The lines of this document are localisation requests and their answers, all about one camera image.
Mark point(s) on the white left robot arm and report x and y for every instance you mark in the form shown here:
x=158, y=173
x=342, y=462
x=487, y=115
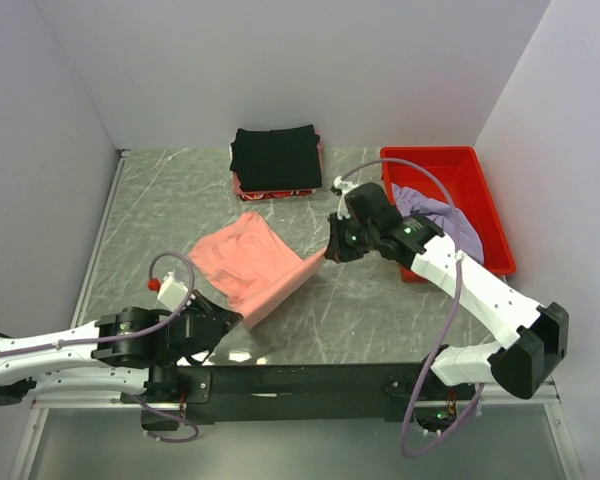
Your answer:
x=134, y=352

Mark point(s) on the aluminium left side rail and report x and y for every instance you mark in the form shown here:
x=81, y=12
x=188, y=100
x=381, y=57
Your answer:
x=87, y=283

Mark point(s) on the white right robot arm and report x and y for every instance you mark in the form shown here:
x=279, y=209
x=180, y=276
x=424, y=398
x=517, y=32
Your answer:
x=530, y=339

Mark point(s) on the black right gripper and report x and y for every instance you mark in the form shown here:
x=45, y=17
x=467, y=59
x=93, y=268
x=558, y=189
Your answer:
x=341, y=240

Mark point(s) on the black folded t shirt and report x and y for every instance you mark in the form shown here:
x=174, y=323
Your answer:
x=277, y=160

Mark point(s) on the red patterned folded t shirt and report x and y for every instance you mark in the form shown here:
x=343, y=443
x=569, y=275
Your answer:
x=266, y=195

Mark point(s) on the salmon pink t shirt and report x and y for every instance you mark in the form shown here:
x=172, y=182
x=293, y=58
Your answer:
x=252, y=266

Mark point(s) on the lavender t shirt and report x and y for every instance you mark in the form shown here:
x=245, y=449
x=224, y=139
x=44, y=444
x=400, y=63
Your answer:
x=410, y=201

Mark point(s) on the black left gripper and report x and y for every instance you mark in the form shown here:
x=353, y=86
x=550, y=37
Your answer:
x=212, y=317

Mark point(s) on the red plastic bin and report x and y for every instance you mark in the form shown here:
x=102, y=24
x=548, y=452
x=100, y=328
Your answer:
x=458, y=169

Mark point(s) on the pink folded t shirt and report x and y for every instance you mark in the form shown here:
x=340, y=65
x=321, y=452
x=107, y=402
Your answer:
x=320, y=145

